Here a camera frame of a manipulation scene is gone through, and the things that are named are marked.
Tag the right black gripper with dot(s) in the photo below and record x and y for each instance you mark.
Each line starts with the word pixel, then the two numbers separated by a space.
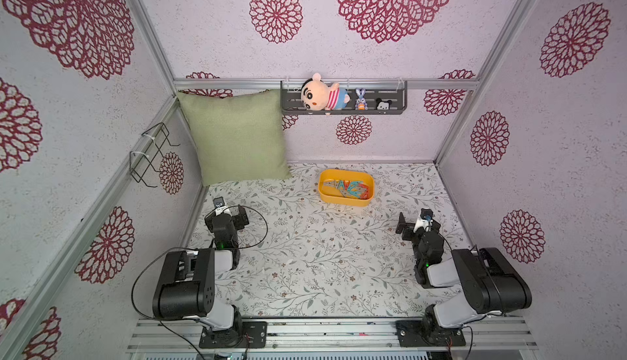
pixel 409 225

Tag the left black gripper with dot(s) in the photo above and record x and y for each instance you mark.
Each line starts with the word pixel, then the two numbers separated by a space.
pixel 234 218

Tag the yellow plastic storage box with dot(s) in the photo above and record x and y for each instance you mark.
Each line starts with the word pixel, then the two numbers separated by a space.
pixel 329 195

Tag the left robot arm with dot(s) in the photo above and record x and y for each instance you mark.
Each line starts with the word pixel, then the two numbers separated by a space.
pixel 186 287

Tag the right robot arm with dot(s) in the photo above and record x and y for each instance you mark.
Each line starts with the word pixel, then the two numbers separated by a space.
pixel 490 285

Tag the pile of coloured clothespins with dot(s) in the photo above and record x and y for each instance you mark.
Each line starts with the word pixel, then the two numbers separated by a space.
pixel 353 189

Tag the green cushion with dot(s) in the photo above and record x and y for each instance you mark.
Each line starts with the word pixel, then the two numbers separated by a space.
pixel 237 138

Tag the black white mouse figure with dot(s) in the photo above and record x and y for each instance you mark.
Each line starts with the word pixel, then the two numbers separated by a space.
pixel 383 105

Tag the small blue rabbit figure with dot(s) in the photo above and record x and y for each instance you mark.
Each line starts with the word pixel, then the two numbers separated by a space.
pixel 361 102

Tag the cartoon boy plush doll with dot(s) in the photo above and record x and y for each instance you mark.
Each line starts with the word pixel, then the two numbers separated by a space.
pixel 316 95

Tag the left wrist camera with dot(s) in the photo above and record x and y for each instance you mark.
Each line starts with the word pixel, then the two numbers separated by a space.
pixel 220 206

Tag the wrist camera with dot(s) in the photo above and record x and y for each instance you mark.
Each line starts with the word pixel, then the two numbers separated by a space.
pixel 220 206
pixel 425 222

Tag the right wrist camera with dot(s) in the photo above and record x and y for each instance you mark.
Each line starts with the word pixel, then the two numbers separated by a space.
pixel 425 222

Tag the black wire wall rack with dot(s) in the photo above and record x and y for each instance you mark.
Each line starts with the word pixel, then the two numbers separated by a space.
pixel 141 161

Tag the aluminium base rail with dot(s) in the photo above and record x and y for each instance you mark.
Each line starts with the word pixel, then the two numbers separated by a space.
pixel 363 334

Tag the dark grey wall shelf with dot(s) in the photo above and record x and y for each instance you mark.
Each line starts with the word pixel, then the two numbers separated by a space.
pixel 396 92

